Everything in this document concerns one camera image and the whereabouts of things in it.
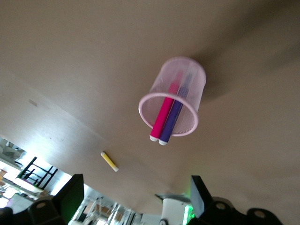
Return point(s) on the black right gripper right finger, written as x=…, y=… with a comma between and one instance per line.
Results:
x=204, y=206

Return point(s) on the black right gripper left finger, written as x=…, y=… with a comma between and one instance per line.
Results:
x=68, y=199

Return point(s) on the purple marker pen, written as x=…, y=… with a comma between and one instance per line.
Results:
x=172, y=122

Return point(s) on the pink marker pen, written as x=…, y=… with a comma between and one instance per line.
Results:
x=161, y=119

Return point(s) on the pink mesh pen holder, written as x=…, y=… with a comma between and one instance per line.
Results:
x=161, y=79

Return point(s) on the yellow marker pen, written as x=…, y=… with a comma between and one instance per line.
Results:
x=109, y=161

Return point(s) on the black metal frame stand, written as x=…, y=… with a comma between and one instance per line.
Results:
x=50, y=171

